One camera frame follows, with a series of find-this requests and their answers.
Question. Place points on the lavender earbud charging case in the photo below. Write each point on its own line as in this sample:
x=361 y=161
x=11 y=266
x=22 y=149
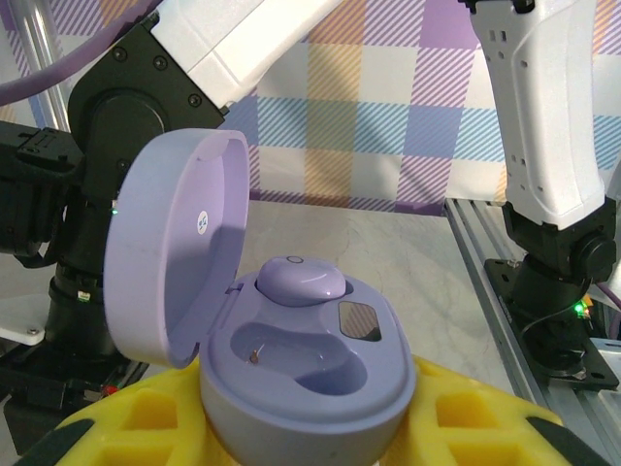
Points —
x=310 y=403

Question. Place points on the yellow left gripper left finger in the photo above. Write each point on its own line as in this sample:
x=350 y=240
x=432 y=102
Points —
x=145 y=427

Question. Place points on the aluminium frame post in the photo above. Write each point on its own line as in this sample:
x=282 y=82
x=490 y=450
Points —
x=51 y=116

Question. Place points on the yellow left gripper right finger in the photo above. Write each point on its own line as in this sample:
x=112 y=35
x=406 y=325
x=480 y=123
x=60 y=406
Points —
x=485 y=427

